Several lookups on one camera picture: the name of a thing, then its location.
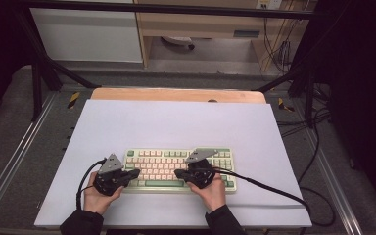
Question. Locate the person's left hand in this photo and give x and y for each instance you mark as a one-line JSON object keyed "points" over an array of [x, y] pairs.
{"points": [[94, 200]]}

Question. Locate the white power strip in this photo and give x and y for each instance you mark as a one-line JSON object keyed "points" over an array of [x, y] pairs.
{"points": [[269, 4]]}

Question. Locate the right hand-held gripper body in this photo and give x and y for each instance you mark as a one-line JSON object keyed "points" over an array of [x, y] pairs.
{"points": [[202, 174]]}

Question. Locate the person's right hand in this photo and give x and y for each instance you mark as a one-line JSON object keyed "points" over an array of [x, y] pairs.
{"points": [[213, 196]]}

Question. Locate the wooden table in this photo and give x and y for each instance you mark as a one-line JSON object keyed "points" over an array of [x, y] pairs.
{"points": [[176, 95]]}

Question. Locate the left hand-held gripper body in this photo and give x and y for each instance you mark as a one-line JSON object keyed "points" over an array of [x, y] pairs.
{"points": [[111, 181]]}

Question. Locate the yellow black tape strip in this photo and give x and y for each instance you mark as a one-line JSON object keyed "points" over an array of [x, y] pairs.
{"points": [[73, 100], [285, 105]]}

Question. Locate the dark curtain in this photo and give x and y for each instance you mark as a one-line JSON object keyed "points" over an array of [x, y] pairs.
{"points": [[362, 81]]}

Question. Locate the green and cream keyboard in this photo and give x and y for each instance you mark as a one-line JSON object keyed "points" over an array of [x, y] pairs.
{"points": [[156, 171]]}

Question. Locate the black metal frame stand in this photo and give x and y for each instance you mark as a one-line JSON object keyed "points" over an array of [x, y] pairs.
{"points": [[163, 9]]}

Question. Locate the white cabinet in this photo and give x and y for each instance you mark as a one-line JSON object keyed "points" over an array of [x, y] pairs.
{"points": [[84, 36]]}

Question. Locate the wooden desk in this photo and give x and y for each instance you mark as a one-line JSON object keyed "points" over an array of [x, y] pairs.
{"points": [[202, 24]]}

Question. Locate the office chair base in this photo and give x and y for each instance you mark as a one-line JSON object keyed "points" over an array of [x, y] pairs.
{"points": [[179, 41]]}

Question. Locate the white table board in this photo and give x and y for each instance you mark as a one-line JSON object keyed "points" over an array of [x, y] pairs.
{"points": [[176, 127]]}

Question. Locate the aluminium floor rail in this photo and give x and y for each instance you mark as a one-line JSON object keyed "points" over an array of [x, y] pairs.
{"points": [[333, 182], [16, 156]]}

